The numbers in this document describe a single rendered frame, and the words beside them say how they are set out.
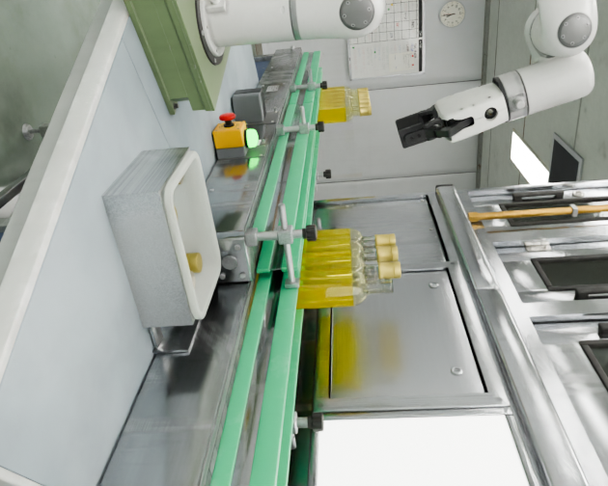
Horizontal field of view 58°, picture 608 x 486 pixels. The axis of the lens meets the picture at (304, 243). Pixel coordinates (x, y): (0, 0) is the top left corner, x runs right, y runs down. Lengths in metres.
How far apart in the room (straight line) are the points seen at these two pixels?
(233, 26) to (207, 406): 0.63
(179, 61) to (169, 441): 0.60
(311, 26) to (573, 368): 0.80
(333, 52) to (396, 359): 6.03
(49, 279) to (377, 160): 6.80
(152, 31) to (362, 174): 6.52
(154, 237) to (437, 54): 6.41
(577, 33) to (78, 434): 0.83
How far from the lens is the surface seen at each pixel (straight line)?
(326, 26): 1.00
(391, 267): 1.10
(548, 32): 0.89
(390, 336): 1.15
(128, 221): 0.77
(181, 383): 0.83
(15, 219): 0.76
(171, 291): 0.81
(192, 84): 1.02
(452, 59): 7.08
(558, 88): 0.95
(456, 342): 1.14
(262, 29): 1.01
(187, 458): 0.74
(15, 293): 0.62
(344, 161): 7.31
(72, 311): 0.69
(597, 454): 1.05
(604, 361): 1.22
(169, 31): 0.96
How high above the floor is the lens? 1.08
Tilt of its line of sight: 6 degrees down
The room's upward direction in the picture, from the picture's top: 86 degrees clockwise
